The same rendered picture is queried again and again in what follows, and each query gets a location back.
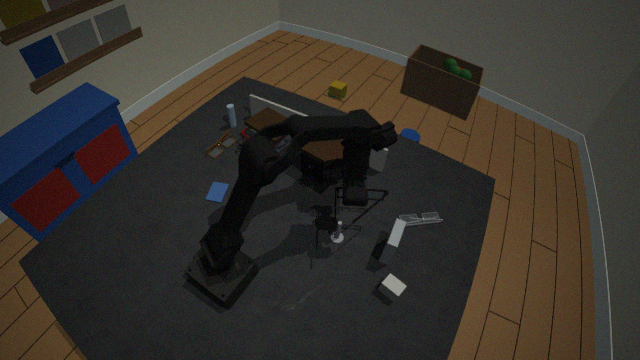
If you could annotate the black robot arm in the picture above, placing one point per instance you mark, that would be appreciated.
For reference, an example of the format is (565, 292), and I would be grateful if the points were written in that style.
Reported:
(260, 164)

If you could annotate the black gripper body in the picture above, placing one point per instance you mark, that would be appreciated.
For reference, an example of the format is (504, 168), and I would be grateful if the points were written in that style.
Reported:
(355, 194)

